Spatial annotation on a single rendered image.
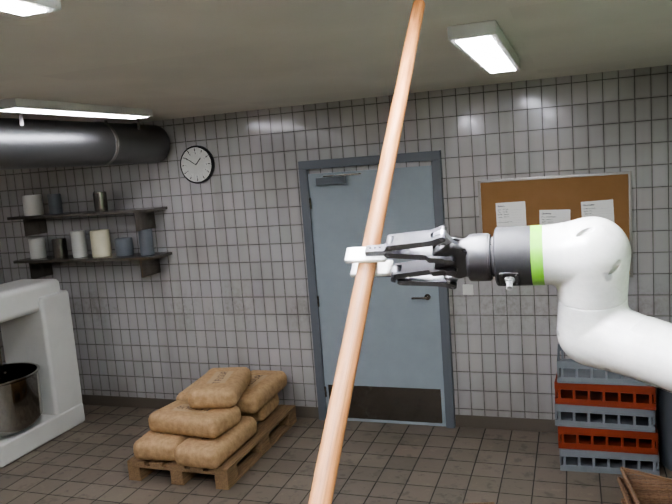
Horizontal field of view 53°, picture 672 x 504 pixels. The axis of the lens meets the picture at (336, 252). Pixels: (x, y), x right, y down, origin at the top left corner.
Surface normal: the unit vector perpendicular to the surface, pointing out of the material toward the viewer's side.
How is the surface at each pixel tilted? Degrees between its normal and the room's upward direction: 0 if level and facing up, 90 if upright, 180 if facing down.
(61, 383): 90
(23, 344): 90
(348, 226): 90
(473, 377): 90
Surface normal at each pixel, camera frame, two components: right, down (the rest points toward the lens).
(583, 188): -0.33, 0.15
